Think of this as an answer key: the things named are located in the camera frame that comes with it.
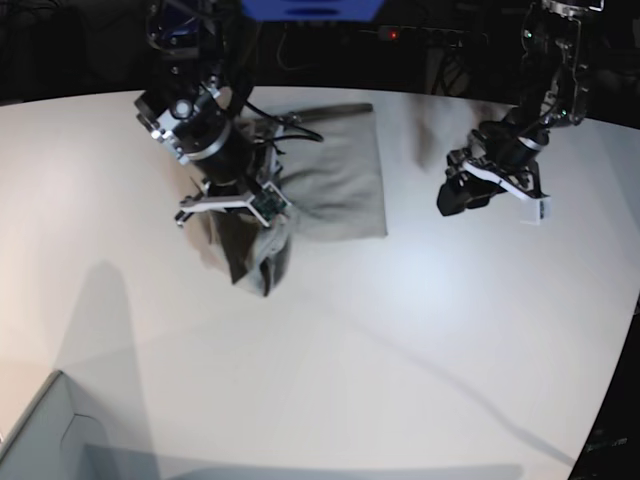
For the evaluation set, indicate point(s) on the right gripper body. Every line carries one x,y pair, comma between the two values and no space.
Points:
242,176

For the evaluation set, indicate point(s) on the black labelled device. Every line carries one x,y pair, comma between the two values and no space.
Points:
611,450

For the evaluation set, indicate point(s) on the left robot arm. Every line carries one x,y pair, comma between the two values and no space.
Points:
557,38

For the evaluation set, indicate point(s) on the black power strip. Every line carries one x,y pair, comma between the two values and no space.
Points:
432,37

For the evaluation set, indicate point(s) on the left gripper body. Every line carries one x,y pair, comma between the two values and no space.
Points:
498,158

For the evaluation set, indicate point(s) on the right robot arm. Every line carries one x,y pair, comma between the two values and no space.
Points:
197,107

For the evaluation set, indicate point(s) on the grey t-shirt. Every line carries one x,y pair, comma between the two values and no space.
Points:
336,193

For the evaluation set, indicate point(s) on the blue overhead mount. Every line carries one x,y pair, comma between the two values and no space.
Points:
312,10

